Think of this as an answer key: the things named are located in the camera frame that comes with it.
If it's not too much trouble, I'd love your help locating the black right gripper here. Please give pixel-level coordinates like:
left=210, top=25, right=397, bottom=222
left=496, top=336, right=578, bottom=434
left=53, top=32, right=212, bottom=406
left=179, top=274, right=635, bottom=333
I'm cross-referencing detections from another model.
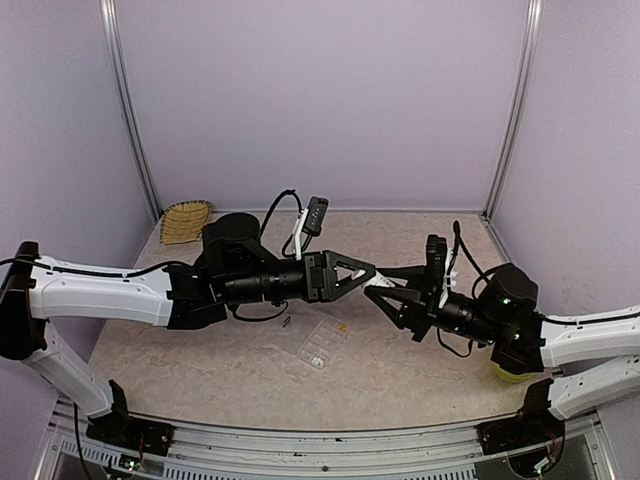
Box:
left=364, top=266, right=504, bottom=347

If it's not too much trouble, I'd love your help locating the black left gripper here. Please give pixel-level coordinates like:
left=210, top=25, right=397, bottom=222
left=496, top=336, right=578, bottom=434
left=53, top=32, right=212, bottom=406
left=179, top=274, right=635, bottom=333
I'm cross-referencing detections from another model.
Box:
left=223, top=249, right=376, bottom=305

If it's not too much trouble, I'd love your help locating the clear plastic pill organizer box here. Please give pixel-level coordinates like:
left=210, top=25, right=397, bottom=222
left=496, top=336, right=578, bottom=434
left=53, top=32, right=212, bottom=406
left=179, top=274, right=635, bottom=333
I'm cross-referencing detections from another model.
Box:
left=275, top=316, right=350, bottom=370

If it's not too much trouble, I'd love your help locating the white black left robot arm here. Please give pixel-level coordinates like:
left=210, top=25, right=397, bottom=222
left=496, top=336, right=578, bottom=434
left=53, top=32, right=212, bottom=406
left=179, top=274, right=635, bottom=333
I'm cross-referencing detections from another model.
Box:
left=1, top=213, right=376, bottom=445

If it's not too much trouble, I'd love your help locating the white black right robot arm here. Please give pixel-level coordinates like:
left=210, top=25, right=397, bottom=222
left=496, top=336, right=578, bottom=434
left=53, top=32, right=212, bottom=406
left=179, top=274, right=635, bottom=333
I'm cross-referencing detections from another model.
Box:
left=364, top=263, right=639, bottom=444

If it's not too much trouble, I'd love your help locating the green plastic bowl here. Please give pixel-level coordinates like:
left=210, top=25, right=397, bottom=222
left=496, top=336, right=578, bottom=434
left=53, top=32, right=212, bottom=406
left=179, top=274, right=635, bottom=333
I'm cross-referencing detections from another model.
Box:
left=492, top=364, right=535, bottom=384

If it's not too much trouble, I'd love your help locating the woven bamboo tray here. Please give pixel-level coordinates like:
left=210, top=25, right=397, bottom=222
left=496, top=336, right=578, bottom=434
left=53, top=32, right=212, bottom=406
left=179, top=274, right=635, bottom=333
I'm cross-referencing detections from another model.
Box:
left=159, top=200, right=213, bottom=246

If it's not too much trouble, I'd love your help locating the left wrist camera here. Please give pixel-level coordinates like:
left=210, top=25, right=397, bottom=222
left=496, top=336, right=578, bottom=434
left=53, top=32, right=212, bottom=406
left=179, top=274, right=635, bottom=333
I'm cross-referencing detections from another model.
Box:
left=292, top=196, right=329, bottom=260

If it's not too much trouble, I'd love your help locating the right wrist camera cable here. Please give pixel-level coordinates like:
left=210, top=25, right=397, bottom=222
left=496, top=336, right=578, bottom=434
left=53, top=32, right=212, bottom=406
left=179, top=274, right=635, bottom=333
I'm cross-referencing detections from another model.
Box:
left=451, top=221, right=496, bottom=296

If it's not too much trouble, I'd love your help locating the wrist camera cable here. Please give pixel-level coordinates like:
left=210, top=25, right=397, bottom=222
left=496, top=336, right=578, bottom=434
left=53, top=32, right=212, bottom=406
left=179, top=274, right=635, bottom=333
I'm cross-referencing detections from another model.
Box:
left=259, top=188, right=305, bottom=251
left=451, top=221, right=496, bottom=296

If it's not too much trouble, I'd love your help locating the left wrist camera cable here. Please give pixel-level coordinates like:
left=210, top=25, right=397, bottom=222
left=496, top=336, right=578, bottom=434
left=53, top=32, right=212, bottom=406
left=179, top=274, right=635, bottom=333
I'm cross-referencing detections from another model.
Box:
left=259, top=188, right=305, bottom=251

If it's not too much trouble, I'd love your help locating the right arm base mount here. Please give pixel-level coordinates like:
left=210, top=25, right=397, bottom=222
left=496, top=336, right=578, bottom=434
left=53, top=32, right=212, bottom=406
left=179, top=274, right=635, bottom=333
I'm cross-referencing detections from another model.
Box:
left=476, top=379, right=565, bottom=455

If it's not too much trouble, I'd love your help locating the aluminium front frame rail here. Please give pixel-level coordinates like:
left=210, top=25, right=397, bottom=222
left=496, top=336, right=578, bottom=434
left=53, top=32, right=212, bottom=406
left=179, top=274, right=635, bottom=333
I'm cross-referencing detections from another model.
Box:
left=34, top=399, right=616, bottom=480

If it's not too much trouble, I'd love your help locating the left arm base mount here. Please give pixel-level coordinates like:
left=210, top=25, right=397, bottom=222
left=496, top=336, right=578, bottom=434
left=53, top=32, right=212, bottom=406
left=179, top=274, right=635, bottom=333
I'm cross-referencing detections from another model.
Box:
left=86, top=380, right=175, bottom=457

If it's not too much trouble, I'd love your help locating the aluminium left corner post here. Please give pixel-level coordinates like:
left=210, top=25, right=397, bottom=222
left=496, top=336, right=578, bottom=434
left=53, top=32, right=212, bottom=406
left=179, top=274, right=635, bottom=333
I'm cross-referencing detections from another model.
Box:
left=99, top=0, right=163, bottom=222

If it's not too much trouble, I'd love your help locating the aluminium corner post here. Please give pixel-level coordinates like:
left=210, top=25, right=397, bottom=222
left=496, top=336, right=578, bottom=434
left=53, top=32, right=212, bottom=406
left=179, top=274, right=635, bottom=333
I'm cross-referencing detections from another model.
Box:
left=482, top=0, right=544, bottom=224
left=99, top=0, right=163, bottom=222

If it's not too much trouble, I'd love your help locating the aluminium right corner post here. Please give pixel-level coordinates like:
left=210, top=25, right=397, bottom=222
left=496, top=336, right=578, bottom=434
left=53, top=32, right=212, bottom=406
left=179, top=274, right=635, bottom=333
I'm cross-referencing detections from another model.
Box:
left=482, top=0, right=544, bottom=224

